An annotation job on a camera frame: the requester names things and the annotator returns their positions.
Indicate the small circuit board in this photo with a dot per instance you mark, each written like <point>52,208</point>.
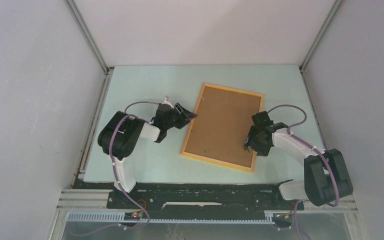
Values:
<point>132,216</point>

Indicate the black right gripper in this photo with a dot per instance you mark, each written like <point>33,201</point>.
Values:
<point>262,151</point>

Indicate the aluminium corner post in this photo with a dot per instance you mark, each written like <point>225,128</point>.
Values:
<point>320,34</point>
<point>87,35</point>

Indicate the left aluminium corner post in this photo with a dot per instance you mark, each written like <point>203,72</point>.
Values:
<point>87,35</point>

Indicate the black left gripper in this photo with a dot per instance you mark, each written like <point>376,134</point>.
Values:
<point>184,117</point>

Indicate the yellow wooden picture frame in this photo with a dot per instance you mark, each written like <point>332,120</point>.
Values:
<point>218,163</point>

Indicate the brown cardboard backing board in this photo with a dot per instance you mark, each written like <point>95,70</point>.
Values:
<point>225,126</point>

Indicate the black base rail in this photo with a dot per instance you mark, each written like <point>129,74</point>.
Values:
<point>202,202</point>

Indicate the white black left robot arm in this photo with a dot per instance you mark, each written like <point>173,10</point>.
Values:
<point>120,135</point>

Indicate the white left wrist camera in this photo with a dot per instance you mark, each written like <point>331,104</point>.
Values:
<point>168,101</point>

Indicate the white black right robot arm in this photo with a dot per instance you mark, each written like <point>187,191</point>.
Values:
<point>325,175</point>

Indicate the right aluminium corner post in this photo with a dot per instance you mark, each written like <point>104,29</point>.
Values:
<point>320,34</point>

